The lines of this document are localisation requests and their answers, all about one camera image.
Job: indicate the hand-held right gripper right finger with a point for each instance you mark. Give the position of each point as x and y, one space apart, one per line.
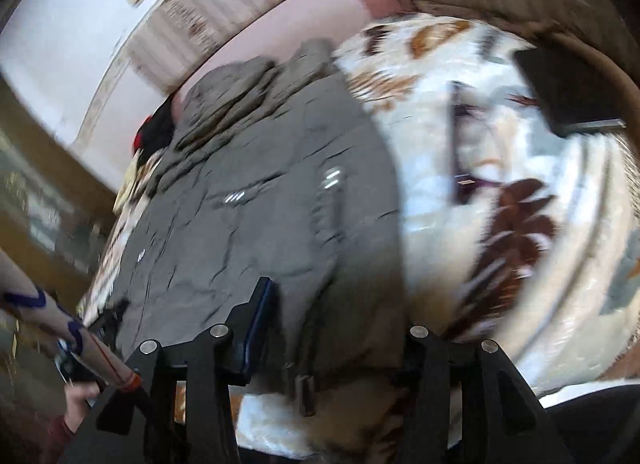
425 369

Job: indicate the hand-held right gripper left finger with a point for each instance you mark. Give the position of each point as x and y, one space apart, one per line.
260 314

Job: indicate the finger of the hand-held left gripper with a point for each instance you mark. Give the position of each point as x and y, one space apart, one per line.
109 319

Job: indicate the grey quilted jacket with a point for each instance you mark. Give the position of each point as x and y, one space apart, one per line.
250 194

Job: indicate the person's left forearm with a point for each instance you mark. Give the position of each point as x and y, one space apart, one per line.
55 444

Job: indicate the person's left hand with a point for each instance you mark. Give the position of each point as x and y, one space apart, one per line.
80 404

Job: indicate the wooden glass-panel cabinet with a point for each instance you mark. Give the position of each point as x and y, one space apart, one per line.
30 184

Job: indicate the yellow printed cloth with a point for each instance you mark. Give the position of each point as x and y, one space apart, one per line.
130 179

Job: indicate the cream leaf-print fleece blanket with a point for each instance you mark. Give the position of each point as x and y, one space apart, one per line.
435 224

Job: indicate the person's black pants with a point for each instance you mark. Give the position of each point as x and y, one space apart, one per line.
600 424

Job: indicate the red garment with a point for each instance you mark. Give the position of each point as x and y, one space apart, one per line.
141 136

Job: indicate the black garment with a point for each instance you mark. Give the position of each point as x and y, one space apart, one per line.
160 134

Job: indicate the black tablet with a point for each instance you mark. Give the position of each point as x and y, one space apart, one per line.
565 89

